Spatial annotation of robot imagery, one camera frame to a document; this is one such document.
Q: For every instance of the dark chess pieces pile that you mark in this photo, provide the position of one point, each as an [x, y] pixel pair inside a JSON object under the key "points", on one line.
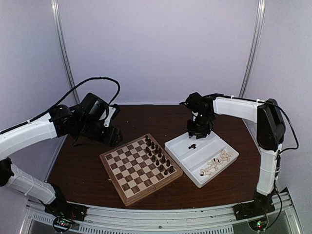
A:
{"points": [[193, 146]]}

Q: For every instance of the wooden chessboard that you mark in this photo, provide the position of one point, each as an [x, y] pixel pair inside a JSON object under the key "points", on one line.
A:
{"points": [[134, 174]]}

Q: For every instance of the aluminium frame rail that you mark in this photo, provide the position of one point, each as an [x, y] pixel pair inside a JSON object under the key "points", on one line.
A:
{"points": [[212, 220]]}

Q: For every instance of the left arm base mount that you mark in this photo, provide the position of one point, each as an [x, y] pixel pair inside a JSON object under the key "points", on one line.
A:
{"points": [[69, 211]]}

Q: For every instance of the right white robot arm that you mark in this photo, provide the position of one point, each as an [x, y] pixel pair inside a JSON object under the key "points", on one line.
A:
{"points": [[265, 114]]}

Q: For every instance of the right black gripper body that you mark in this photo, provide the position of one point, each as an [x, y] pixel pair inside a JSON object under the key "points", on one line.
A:
{"points": [[202, 126]]}

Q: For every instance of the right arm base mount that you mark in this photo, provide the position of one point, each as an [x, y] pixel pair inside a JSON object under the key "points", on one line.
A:
{"points": [[257, 207]]}

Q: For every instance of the dark chess king piece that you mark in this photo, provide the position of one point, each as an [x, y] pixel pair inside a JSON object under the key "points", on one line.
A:
{"points": [[163, 159]]}

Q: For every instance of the white chess pieces pile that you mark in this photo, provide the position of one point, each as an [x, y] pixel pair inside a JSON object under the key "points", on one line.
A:
{"points": [[216, 163]]}

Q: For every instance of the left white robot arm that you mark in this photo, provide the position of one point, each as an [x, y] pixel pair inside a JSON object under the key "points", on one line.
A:
{"points": [[23, 147]]}

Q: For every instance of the white divided plastic tray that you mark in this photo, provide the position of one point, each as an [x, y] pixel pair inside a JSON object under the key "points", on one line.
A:
{"points": [[191, 161]]}

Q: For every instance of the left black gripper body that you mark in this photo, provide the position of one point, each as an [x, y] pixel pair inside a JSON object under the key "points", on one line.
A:
{"points": [[88, 129]]}

